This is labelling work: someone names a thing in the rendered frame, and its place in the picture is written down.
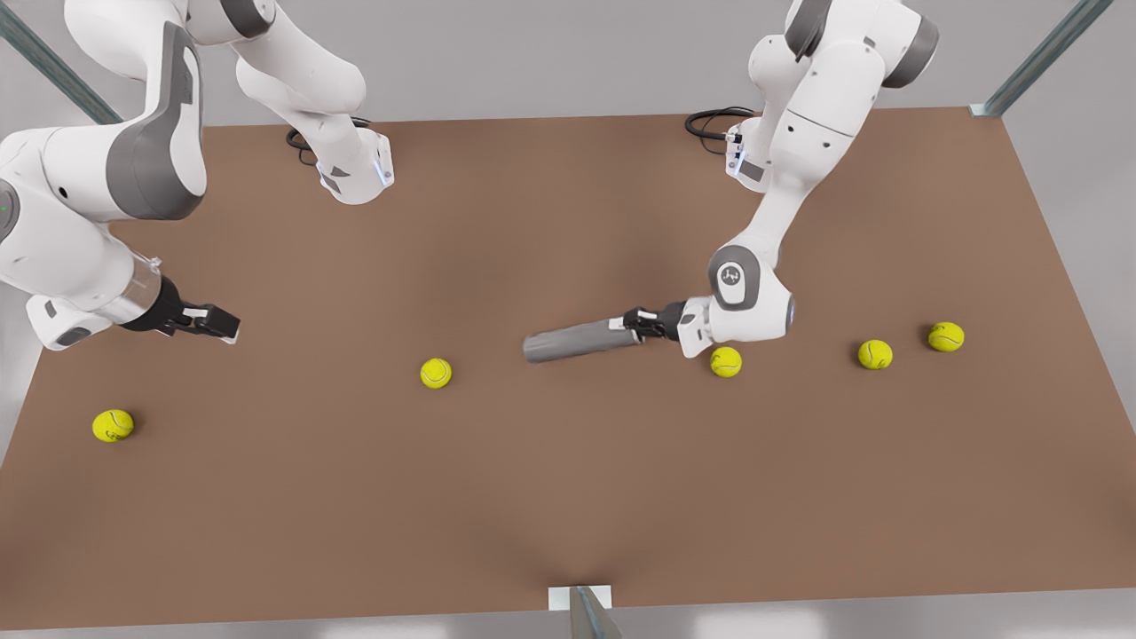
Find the grey tennis ball tube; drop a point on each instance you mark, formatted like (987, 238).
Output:
(581, 342)

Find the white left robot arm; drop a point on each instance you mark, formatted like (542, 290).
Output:
(803, 124)

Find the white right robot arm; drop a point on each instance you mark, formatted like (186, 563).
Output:
(84, 186)

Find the yellow tennis ball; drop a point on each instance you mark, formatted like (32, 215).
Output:
(436, 373)
(726, 362)
(875, 354)
(113, 425)
(946, 336)

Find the silver frame post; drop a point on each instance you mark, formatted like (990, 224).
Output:
(53, 67)
(586, 608)
(1038, 62)

